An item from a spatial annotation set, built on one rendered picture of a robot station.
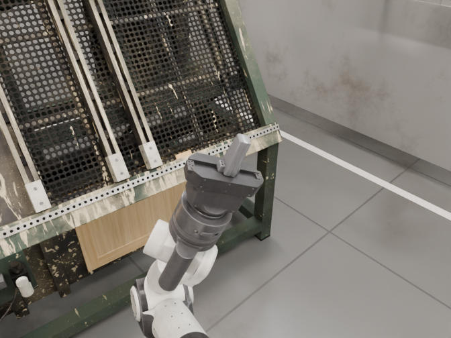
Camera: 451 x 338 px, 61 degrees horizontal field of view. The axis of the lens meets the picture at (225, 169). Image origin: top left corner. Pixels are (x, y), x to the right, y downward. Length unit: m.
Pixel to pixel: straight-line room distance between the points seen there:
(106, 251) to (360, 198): 2.00
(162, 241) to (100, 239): 1.60
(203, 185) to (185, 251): 0.12
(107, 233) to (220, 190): 1.73
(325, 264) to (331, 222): 0.42
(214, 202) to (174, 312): 0.34
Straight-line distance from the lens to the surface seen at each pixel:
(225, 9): 2.33
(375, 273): 2.76
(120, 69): 1.96
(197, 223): 0.60
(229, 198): 0.59
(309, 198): 3.18
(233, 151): 0.55
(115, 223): 2.24
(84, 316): 2.31
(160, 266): 0.78
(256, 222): 2.65
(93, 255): 2.32
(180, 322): 0.82
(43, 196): 1.78
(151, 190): 1.90
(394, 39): 3.79
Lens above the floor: 2.00
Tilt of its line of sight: 36 degrees down
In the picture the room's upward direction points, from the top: straight up
